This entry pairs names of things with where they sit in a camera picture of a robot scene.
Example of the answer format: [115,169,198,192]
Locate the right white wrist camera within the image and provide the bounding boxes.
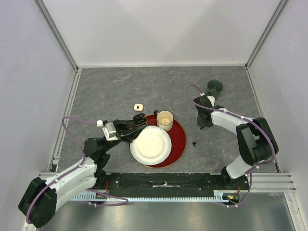
[207,96,215,107]

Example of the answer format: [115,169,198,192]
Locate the red round tray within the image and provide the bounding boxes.
[146,115,186,168]

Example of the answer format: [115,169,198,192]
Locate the black earbud charging case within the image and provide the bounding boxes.
[133,113,147,127]

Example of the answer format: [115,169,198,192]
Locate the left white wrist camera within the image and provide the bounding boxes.
[96,120,118,141]

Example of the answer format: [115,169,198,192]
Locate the dark green mug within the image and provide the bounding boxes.
[205,79,224,100]

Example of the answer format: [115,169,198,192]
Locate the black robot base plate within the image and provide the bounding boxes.
[93,173,244,198]

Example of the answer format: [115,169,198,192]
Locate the aluminium frame post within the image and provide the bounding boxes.
[34,0,79,72]
[245,0,289,70]

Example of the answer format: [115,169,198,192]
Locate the white ceramic plate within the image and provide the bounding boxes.
[129,126,172,166]

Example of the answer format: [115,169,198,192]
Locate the left aluminium frame post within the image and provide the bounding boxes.
[34,0,79,72]

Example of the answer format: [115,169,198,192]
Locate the right aluminium frame post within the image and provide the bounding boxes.
[245,0,289,70]

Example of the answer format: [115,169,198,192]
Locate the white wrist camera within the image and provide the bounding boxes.
[96,120,118,141]
[207,96,215,107]

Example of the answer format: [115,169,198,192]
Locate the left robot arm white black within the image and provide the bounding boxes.
[18,113,147,228]

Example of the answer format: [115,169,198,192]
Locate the pink earbud charging case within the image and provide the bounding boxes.
[133,103,143,112]

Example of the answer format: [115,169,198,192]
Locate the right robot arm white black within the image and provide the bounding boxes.
[193,95,279,190]

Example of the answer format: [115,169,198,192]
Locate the slotted cable duct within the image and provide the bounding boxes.
[71,191,240,204]

